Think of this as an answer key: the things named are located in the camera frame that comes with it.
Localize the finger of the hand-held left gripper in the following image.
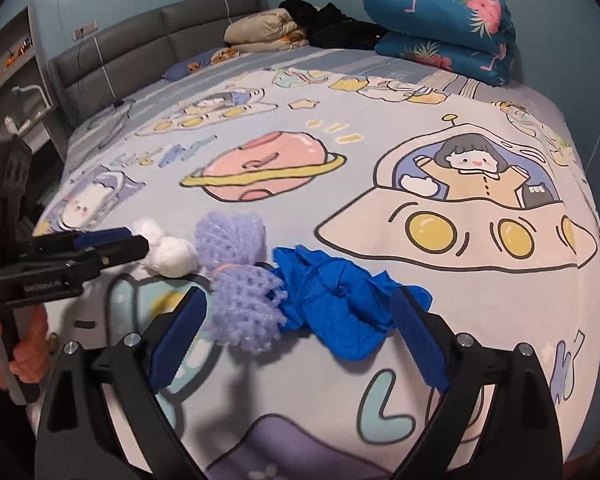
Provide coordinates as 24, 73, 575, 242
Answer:
27, 227, 133, 256
55, 235, 150, 281

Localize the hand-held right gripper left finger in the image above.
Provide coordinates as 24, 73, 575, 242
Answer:
34, 286, 211, 480

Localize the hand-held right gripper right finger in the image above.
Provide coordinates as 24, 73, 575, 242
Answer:
390, 285, 566, 480

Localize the white tissue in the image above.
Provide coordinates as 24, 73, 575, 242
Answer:
132, 217, 200, 278

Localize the purple foam fruit net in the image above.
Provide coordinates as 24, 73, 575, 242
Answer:
195, 211, 288, 356

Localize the person's left hand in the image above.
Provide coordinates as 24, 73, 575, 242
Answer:
0, 305, 49, 392

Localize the grey bedside shelf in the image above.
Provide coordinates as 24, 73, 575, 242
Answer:
0, 2, 56, 151

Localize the grey padded headboard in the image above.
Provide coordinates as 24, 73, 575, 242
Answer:
47, 0, 268, 138

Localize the blue printed pillow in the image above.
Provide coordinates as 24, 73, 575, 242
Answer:
162, 47, 236, 81

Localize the cartoon printed bedsheet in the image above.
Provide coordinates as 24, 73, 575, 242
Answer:
27, 47, 600, 480

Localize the folded beige blanket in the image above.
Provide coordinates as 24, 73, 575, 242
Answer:
223, 9, 311, 53

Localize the black clothes pile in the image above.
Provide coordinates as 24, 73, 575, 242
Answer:
278, 0, 388, 51

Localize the folded blue floral quilt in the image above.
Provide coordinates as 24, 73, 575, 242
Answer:
360, 0, 518, 87

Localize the thin dark cable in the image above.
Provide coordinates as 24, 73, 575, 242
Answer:
77, 35, 136, 151

